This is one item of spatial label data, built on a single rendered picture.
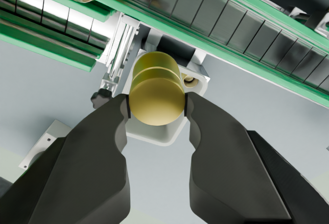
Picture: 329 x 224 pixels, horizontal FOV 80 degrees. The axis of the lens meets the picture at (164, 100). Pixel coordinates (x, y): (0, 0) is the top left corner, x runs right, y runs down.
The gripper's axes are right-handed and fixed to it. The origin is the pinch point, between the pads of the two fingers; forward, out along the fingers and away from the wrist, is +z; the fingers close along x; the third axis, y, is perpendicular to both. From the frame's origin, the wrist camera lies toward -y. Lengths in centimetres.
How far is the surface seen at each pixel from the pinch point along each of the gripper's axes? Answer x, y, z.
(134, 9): -2.5, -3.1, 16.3
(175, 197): 6, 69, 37
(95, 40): -10.4, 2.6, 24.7
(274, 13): 15.5, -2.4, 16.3
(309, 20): 21.8, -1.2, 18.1
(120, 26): -5.7, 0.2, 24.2
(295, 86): 21.9, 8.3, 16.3
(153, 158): -2, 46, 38
